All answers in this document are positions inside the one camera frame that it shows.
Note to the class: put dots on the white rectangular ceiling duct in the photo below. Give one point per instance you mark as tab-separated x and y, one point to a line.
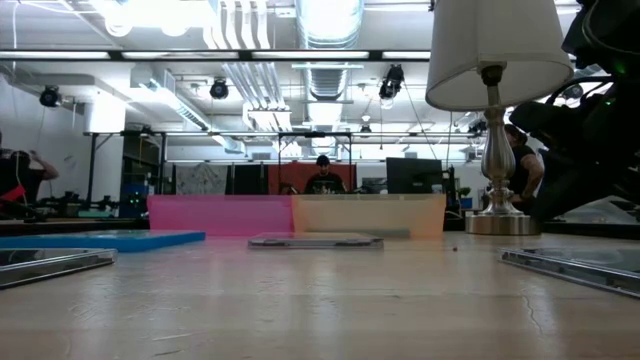
165	95

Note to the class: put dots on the small potted plant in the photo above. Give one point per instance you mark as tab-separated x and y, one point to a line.
466	201

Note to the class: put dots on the black background rig frame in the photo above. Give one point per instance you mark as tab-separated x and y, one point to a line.
314	134

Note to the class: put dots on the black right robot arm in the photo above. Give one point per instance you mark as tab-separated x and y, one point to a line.
610	30

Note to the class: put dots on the red backdrop board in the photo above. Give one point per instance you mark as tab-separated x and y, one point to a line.
290	177

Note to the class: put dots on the black computer monitor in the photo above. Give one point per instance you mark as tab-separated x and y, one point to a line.
414	175

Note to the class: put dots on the pink translucent plastic bin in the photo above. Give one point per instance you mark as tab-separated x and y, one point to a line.
220	215

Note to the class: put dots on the black ceiling spotlight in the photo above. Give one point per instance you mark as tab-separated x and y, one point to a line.
391	82
50	96
219	89

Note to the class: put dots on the clear black-tray jewel case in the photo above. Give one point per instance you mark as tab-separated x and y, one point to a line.
50	262
315	241
575	267

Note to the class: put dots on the black aluminium table frame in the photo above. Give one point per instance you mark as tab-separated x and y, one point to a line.
75	226

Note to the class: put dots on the black backdrop panel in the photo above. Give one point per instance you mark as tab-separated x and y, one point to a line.
247	180

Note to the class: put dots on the blue equipment box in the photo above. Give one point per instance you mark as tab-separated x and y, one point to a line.
134	200

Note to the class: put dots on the red object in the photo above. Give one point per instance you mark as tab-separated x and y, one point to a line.
12	194

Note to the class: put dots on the white ceiling pipes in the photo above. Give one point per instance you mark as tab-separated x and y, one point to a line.
250	75

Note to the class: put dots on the black background robot arm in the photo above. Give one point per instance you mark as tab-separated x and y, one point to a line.
65	202

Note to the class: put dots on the grey cloth backdrop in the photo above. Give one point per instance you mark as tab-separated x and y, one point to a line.
200	180

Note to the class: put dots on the orange translucent plastic bin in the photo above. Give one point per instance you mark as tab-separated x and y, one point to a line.
370	212

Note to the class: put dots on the long black horizontal bar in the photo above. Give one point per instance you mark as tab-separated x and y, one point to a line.
200	55

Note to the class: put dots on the white shade table lamp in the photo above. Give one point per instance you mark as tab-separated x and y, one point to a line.
500	50

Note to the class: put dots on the silver ceiling air duct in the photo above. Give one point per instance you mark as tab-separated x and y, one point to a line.
327	30

